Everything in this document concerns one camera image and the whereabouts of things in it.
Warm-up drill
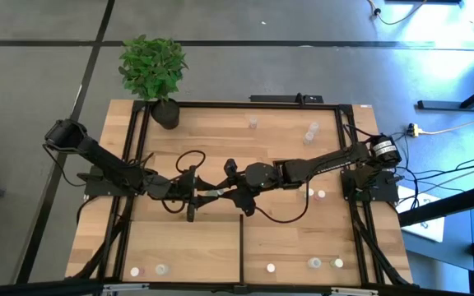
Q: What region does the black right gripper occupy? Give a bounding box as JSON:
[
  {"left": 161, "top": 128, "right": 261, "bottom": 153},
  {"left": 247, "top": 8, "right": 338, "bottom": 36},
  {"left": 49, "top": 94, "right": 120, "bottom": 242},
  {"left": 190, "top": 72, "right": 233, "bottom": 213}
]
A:
[{"left": 216, "top": 158, "right": 281, "bottom": 218}]

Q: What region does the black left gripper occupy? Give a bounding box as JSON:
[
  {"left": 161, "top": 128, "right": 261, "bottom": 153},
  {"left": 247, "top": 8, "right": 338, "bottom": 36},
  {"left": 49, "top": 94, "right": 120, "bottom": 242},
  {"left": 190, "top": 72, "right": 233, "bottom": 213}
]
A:
[{"left": 170, "top": 164, "right": 224, "bottom": 223}]

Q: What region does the wooden shelf board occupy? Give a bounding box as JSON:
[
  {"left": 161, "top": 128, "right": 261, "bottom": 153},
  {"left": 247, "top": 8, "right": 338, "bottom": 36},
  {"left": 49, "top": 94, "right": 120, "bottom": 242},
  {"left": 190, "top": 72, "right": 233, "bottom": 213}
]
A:
[{"left": 122, "top": 220, "right": 362, "bottom": 285}]

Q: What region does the black plant pot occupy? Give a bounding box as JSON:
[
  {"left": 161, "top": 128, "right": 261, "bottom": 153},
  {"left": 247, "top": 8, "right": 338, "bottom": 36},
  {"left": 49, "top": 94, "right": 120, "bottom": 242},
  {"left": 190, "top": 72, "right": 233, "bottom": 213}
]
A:
[{"left": 150, "top": 97, "right": 180, "bottom": 131}]

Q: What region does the black bar device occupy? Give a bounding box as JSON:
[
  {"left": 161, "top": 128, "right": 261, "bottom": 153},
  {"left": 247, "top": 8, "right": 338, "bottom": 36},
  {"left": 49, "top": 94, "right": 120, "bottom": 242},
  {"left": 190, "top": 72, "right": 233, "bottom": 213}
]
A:
[{"left": 249, "top": 92, "right": 324, "bottom": 104}]

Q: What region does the green artificial plant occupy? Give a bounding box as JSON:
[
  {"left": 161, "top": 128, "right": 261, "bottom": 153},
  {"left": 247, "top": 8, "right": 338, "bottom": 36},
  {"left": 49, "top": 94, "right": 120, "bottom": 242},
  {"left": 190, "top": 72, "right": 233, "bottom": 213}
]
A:
[{"left": 117, "top": 35, "right": 189, "bottom": 102}]

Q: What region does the yellow white power adaptor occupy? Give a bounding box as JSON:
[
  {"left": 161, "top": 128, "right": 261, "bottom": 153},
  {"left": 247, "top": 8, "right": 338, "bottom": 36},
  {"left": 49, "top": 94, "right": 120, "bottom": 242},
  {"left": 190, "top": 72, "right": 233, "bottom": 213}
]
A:
[{"left": 405, "top": 123, "right": 424, "bottom": 139}]

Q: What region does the white box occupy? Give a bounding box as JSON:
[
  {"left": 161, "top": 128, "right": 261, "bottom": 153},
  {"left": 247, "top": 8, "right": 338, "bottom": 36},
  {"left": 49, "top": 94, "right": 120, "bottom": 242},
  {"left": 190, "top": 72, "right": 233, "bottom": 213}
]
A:
[{"left": 396, "top": 184, "right": 446, "bottom": 243}]

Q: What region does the black desk crossbeam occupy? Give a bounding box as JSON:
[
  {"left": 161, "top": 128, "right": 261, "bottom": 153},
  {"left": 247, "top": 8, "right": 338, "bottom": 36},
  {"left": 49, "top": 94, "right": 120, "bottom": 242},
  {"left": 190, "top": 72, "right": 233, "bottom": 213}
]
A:
[{"left": 398, "top": 180, "right": 474, "bottom": 228}]

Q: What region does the black desk foot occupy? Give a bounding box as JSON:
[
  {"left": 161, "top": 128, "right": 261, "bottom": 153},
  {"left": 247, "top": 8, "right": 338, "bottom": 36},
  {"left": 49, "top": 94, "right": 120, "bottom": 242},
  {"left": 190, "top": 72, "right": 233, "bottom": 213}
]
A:
[{"left": 416, "top": 76, "right": 474, "bottom": 112}]

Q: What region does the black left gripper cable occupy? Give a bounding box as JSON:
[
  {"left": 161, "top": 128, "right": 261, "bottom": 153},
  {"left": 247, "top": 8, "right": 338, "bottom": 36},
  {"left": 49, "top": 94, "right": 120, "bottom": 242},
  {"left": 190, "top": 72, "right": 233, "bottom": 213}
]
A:
[{"left": 161, "top": 150, "right": 207, "bottom": 215}]

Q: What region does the black shelf divider frame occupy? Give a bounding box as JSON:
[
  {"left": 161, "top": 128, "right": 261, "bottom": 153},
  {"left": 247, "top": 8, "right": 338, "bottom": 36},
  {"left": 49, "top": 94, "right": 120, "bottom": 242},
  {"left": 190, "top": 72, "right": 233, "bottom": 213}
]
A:
[{"left": 239, "top": 213, "right": 246, "bottom": 285}]

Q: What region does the black aluminium table frame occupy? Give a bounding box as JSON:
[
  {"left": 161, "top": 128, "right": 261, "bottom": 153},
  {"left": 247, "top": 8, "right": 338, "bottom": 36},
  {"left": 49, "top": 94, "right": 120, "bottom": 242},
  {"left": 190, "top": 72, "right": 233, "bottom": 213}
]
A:
[{"left": 0, "top": 99, "right": 474, "bottom": 296}]

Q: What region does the silver metal bracket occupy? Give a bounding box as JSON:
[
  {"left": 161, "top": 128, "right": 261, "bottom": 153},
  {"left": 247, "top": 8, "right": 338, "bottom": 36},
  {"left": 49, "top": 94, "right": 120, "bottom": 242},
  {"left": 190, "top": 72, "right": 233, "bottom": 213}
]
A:
[
  {"left": 330, "top": 287, "right": 380, "bottom": 296},
  {"left": 100, "top": 283, "right": 151, "bottom": 296}
]

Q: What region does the black floor cable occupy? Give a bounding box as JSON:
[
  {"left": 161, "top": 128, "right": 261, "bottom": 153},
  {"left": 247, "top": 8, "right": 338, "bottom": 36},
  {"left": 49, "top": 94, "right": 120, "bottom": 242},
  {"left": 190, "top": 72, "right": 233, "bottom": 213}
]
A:
[{"left": 400, "top": 160, "right": 474, "bottom": 180}]

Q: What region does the white power cable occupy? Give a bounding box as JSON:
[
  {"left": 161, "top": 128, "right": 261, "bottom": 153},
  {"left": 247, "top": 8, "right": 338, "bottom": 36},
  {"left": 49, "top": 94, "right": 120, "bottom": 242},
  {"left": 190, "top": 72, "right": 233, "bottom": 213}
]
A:
[{"left": 420, "top": 116, "right": 474, "bottom": 136}]

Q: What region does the grey floor cable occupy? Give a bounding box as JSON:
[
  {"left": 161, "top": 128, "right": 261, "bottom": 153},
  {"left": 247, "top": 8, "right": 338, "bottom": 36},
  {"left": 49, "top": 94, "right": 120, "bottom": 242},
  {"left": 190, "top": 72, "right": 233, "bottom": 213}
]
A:
[{"left": 425, "top": 168, "right": 474, "bottom": 192}]

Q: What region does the beige cable with black plug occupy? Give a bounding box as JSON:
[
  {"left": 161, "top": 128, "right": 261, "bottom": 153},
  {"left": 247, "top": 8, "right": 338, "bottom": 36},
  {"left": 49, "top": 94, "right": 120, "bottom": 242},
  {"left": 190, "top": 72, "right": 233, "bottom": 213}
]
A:
[{"left": 366, "top": 0, "right": 427, "bottom": 25}]

